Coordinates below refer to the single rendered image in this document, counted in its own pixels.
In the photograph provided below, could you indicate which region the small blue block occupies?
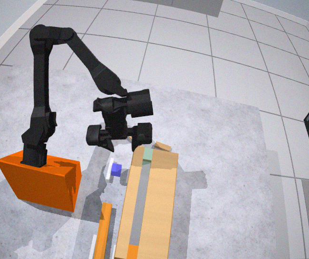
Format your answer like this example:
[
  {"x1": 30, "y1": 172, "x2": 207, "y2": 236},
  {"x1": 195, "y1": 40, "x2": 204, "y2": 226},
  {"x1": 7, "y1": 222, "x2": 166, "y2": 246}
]
[{"x1": 111, "y1": 163, "x2": 122, "y2": 177}]

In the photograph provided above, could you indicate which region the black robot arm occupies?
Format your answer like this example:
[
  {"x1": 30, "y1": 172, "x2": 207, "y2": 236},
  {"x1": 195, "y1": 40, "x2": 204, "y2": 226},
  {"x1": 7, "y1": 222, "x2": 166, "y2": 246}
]
[{"x1": 20, "y1": 24, "x2": 153, "y2": 168}]

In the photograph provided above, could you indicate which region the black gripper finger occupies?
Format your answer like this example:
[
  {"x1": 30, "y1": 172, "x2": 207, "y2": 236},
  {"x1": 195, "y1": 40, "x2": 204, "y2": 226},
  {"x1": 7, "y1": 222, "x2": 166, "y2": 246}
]
[
  {"x1": 131, "y1": 138, "x2": 142, "y2": 152},
  {"x1": 97, "y1": 139, "x2": 114, "y2": 152}
]

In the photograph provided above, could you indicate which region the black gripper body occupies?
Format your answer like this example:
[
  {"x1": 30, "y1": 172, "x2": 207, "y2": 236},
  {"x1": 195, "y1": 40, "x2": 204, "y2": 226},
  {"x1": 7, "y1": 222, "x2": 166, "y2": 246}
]
[{"x1": 86, "y1": 118, "x2": 152, "y2": 146}]

